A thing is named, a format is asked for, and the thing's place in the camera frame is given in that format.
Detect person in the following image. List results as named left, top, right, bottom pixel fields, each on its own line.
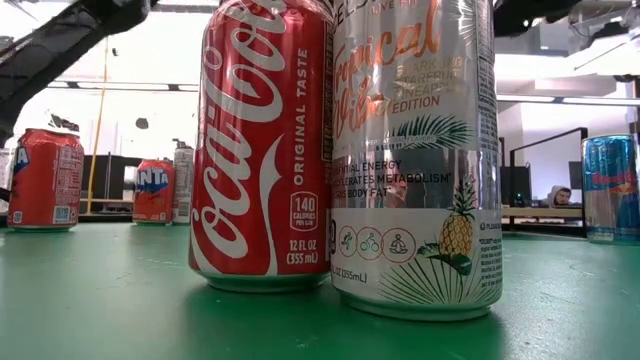
left=546, top=184, right=577, bottom=209

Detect black table frame rails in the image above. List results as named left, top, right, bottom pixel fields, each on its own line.
left=0, top=212, right=589, bottom=237

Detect yellow hanging cord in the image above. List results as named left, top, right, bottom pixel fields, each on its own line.
left=85, top=37, right=110, bottom=215

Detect orange Fanta can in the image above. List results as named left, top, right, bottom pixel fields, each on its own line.
left=7, top=128, right=85, bottom=232
left=132, top=158, right=176, bottom=226

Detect red Coca-Cola can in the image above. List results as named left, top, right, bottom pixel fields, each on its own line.
left=188, top=0, right=335, bottom=294

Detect black monitor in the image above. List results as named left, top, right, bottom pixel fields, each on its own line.
left=499, top=166, right=532, bottom=209

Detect green table mat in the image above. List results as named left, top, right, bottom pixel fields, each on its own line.
left=0, top=222, right=640, bottom=360

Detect blue silver Red Bull can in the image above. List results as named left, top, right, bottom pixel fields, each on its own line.
left=581, top=133, right=640, bottom=245

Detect Celsius Tropical Vibe can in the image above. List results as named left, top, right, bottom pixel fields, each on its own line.
left=329, top=0, right=504, bottom=322

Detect white slim Celsius can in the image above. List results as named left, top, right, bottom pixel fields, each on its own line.
left=172, top=141, right=195, bottom=225

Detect black cabinet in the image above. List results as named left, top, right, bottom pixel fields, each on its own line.
left=79, top=154, right=144, bottom=217

